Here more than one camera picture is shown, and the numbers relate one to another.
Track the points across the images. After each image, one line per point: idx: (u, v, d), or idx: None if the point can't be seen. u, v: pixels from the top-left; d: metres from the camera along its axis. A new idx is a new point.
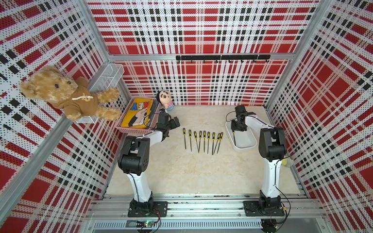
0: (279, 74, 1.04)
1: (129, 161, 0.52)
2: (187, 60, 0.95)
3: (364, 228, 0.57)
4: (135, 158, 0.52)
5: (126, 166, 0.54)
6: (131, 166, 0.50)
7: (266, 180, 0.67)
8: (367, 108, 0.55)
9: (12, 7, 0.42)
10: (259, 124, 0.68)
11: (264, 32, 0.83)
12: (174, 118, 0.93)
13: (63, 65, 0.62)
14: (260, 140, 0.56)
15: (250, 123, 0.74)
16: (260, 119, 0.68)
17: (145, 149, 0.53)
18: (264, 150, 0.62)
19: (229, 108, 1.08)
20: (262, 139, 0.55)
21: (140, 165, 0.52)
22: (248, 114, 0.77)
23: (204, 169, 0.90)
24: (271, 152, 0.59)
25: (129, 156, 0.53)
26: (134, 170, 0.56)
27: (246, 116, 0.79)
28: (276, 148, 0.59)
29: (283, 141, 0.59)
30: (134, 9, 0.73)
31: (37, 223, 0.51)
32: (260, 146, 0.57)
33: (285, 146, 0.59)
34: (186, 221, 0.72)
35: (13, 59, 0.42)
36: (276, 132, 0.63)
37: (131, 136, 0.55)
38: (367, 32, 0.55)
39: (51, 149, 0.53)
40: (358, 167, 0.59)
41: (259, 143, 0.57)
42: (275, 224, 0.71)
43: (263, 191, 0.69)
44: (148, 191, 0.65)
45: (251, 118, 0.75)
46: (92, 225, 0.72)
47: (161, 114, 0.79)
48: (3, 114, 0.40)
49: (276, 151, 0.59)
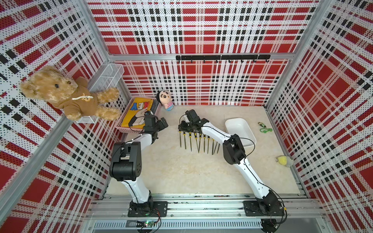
0: (279, 74, 1.04)
1: (122, 168, 0.50)
2: (187, 60, 0.95)
3: (364, 228, 0.57)
4: (127, 165, 0.50)
5: (118, 174, 0.51)
6: (124, 174, 0.51)
7: (251, 183, 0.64)
8: (367, 108, 0.55)
9: (12, 7, 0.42)
10: (217, 134, 0.74)
11: (264, 32, 0.83)
12: (161, 118, 0.90)
13: (63, 65, 0.62)
14: (224, 150, 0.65)
15: (208, 133, 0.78)
16: (215, 128, 0.75)
17: (136, 153, 0.51)
18: (230, 158, 0.70)
19: (182, 116, 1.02)
20: (226, 149, 0.70)
21: (134, 171, 0.50)
22: (203, 124, 0.79)
23: (204, 168, 0.90)
24: (235, 157, 0.68)
25: (121, 163, 0.51)
26: (128, 176, 0.54)
27: (203, 128, 0.81)
28: (238, 153, 0.69)
29: (240, 144, 0.71)
30: (134, 8, 0.73)
31: (37, 223, 0.51)
32: (225, 154, 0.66)
33: (243, 148, 0.70)
34: (186, 221, 0.72)
35: (13, 59, 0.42)
36: (232, 139, 0.71)
37: (121, 143, 0.53)
38: (367, 32, 0.55)
39: (51, 150, 0.53)
40: (358, 167, 0.59)
41: (224, 153, 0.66)
42: (275, 224, 0.71)
43: (258, 195, 0.70)
44: (146, 191, 0.64)
45: (210, 128, 0.77)
46: (92, 225, 0.72)
47: (148, 117, 0.77)
48: (3, 114, 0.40)
49: (239, 155, 0.69)
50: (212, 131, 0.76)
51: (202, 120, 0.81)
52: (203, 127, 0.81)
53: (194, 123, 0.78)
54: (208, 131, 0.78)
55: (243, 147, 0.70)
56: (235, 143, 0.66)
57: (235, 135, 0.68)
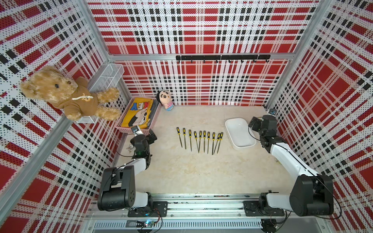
0: (279, 74, 1.04)
1: (112, 199, 0.44)
2: (187, 60, 0.95)
3: (364, 228, 0.57)
4: (119, 194, 0.44)
5: (108, 205, 0.44)
6: (116, 204, 0.44)
7: (282, 201, 0.57)
8: (367, 108, 0.55)
9: (12, 7, 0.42)
10: (294, 161, 0.50)
11: (264, 32, 0.83)
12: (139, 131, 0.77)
13: (63, 65, 0.62)
14: (296, 186, 0.45)
15: (281, 157, 0.56)
16: (295, 156, 0.51)
17: (128, 178, 0.46)
18: (301, 202, 0.44)
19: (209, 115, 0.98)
20: (298, 188, 0.44)
21: (127, 199, 0.44)
22: (277, 143, 0.58)
23: (204, 169, 0.90)
24: (310, 206, 0.42)
25: (111, 192, 0.44)
26: (121, 206, 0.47)
27: (273, 145, 0.60)
28: (318, 203, 0.42)
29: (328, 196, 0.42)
30: (134, 9, 0.73)
31: (37, 223, 0.51)
32: (295, 192, 0.46)
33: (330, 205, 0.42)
34: (186, 221, 0.72)
35: (13, 59, 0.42)
36: (318, 181, 0.45)
37: (111, 169, 0.48)
38: (367, 32, 0.55)
39: (51, 150, 0.53)
40: (358, 167, 0.59)
41: (295, 190, 0.46)
42: (275, 224, 0.71)
43: (268, 197, 0.66)
44: (143, 196, 0.61)
45: (283, 149, 0.55)
46: (92, 225, 0.72)
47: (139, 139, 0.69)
48: (3, 114, 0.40)
49: (318, 208, 0.42)
50: (286, 155, 0.53)
51: (277, 138, 0.61)
52: (274, 145, 0.59)
53: (264, 136, 0.64)
54: (281, 153, 0.56)
55: (331, 203, 0.42)
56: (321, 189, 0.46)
57: (329, 179, 0.42)
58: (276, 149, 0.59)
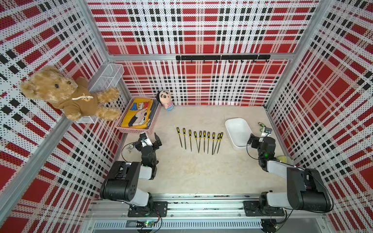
0: (279, 74, 1.04)
1: (114, 189, 0.45)
2: (187, 60, 0.95)
3: (364, 228, 0.57)
4: (121, 185, 0.45)
5: (109, 194, 0.45)
6: (115, 195, 0.45)
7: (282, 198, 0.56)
8: (367, 108, 0.55)
9: (12, 7, 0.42)
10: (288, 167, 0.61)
11: (264, 32, 0.83)
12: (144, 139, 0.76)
13: (63, 65, 0.62)
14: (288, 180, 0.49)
15: (275, 169, 0.63)
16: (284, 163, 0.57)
17: (133, 173, 0.48)
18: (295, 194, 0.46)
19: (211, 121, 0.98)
20: (291, 180, 0.48)
21: (127, 192, 0.45)
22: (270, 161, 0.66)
23: (204, 169, 0.90)
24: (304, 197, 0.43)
25: (114, 182, 0.46)
26: (120, 198, 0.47)
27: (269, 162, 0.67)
28: (313, 195, 0.43)
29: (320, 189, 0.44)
30: (134, 9, 0.73)
31: (37, 223, 0.51)
32: (289, 189, 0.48)
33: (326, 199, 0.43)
34: (186, 221, 0.72)
35: (13, 59, 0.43)
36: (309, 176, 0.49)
37: (120, 162, 0.51)
38: (367, 32, 0.55)
39: (51, 150, 0.53)
40: (358, 167, 0.59)
41: (288, 186, 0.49)
42: (275, 225, 0.70)
43: (268, 198, 0.66)
44: (144, 197, 0.61)
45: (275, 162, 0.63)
46: (92, 225, 0.72)
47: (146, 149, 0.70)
48: (3, 114, 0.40)
49: (313, 199, 0.43)
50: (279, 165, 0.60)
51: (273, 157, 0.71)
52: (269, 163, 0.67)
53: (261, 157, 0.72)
54: (275, 166, 0.63)
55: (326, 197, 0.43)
56: (313, 184, 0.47)
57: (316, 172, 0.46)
58: (270, 165, 0.66)
